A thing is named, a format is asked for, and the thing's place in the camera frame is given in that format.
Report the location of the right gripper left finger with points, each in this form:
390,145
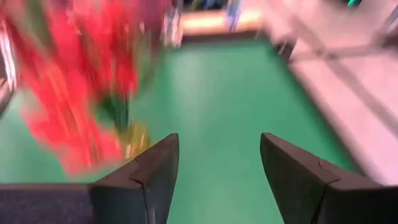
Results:
124,199

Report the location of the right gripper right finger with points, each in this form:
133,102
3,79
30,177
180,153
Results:
311,193

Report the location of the red artificial flower bunch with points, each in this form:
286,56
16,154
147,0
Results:
77,77

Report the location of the green table mat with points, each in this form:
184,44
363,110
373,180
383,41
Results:
217,93

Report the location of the yellow glass vase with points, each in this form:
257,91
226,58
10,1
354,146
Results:
136,140

